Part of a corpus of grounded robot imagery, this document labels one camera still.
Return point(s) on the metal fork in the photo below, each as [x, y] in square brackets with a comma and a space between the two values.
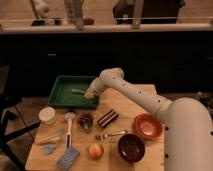
[106, 136]

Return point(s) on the clear plastic bag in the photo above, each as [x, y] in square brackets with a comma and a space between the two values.
[49, 148]

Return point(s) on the background dark machine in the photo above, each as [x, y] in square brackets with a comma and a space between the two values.
[153, 12]

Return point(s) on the dark brown bowl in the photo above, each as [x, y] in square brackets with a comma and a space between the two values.
[131, 148]

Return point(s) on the blue sponge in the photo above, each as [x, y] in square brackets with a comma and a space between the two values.
[67, 159]

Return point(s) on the orange bowl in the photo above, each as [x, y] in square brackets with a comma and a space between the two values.
[147, 127]

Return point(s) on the green pepper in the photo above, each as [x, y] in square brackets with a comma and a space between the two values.
[77, 91]

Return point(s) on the green plastic tray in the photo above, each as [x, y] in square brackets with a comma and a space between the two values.
[61, 96]

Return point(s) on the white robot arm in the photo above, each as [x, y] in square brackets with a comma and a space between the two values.
[188, 138]

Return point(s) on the orange round fruit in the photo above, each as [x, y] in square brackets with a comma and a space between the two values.
[95, 151]

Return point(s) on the yellow banana piece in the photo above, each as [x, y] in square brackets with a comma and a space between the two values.
[48, 139]

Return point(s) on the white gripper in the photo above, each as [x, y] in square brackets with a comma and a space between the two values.
[91, 91]

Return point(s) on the background green tray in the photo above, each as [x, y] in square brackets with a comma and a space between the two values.
[50, 22]

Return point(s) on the dark pine cone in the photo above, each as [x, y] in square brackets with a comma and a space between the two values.
[85, 122]

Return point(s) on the black red striped block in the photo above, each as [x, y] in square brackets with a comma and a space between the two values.
[105, 120]

